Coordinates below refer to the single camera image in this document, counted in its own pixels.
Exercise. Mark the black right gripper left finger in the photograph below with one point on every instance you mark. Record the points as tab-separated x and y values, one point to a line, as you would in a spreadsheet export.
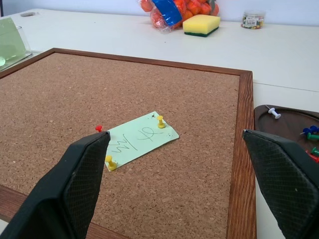
74	189

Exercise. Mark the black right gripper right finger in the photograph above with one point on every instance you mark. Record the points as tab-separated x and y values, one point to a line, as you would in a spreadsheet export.
281	179

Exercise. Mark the green push pin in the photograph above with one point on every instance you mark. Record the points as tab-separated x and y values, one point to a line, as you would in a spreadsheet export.
312	136
315	151

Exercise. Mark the yellow push pin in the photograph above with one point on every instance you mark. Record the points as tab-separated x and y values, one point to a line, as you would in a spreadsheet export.
161	121
111	163

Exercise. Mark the blue push pin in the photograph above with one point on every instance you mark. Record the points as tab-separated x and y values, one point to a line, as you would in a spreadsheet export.
309	129

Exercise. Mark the white push pin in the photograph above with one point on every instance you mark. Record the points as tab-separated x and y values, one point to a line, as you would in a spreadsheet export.
274	113

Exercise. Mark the light green paper note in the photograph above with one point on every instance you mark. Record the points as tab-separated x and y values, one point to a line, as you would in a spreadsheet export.
142	139

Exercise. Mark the wood framed cork board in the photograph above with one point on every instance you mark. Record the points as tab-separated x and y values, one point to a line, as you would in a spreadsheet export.
159	154

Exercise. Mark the small jar of pins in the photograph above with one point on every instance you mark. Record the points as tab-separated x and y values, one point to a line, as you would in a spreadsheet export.
253	20

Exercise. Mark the dark brown wooden tray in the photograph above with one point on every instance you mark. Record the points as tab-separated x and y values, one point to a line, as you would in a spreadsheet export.
281	124

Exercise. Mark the green clear plastic container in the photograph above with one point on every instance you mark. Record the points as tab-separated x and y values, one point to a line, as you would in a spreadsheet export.
11	42

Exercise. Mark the yellow green sponge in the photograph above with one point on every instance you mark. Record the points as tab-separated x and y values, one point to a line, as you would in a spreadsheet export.
201	25

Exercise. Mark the bag of orange balls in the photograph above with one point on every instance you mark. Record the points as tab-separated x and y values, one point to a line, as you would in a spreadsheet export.
172	12

